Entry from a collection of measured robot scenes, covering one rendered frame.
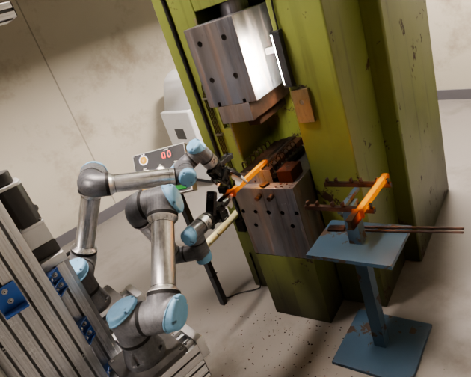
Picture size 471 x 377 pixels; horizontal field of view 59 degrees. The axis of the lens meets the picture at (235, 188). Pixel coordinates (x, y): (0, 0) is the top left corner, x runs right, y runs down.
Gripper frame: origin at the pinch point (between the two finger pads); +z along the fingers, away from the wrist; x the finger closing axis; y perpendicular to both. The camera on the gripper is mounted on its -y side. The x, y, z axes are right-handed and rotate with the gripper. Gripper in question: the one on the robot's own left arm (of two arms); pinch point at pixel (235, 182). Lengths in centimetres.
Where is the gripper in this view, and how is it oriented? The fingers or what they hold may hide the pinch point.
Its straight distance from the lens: 209.7
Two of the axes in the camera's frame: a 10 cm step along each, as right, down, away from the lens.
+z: 5.3, 5.1, 6.8
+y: -3.1, 8.6, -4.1
